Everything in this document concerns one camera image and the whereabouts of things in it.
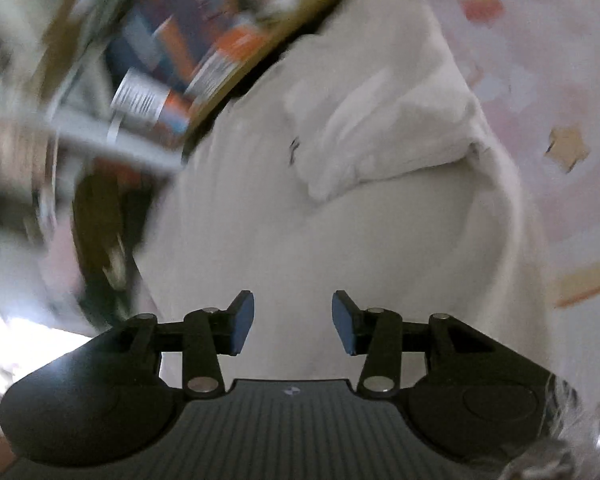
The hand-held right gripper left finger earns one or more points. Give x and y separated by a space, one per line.
242 322

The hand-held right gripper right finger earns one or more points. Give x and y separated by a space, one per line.
344 322

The white t-shirt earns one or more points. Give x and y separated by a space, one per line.
380 110

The brown plush toy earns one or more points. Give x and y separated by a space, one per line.
100 220

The white bed ladder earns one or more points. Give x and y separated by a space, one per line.
105 137

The white book orange band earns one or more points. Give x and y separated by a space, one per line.
145 97

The white orange flat book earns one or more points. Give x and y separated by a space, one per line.
225 65

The clear plastic wrap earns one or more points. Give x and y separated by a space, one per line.
585 435

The row of books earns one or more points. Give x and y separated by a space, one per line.
190 20

